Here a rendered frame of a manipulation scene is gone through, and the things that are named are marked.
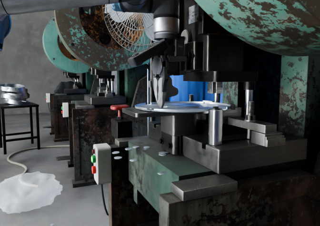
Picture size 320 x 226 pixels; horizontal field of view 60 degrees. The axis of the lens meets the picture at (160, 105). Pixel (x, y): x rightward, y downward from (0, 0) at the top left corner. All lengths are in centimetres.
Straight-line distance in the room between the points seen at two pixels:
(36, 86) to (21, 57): 73
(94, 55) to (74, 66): 173
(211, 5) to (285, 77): 48
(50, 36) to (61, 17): 171
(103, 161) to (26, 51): 647
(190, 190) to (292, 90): 48
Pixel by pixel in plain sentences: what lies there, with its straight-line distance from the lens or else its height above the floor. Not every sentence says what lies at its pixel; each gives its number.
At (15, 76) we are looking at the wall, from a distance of 736.
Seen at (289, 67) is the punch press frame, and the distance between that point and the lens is 93.
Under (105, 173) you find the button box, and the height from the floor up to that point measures 53.
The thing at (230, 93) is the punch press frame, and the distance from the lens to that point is 114.
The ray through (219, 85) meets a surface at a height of 85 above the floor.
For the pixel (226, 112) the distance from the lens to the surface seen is 86.
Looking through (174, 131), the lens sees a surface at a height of 72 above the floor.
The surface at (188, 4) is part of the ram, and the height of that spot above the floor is 110.
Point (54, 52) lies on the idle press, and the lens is 380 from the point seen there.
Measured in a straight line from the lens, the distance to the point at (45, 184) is 207.
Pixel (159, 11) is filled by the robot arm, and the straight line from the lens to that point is 81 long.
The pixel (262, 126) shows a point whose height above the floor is 75.
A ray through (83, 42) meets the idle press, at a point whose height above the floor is 112.
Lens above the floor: 87
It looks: 6 degrees down
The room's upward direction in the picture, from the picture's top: straight up
